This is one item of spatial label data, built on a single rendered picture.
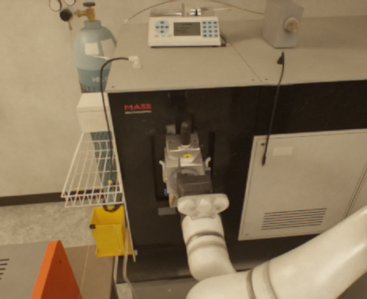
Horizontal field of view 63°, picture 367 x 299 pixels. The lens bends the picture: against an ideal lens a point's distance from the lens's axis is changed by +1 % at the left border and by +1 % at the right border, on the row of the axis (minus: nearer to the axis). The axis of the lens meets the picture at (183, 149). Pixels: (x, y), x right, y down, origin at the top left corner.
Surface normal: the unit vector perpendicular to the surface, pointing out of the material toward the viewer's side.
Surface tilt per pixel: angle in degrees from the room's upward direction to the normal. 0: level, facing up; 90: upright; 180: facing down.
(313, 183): 90
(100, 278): 0
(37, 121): 90
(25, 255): 0
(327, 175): 90
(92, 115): 90
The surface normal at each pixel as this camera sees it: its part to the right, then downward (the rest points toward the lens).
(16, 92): 0.11, 0.58
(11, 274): 0.00, -0.82
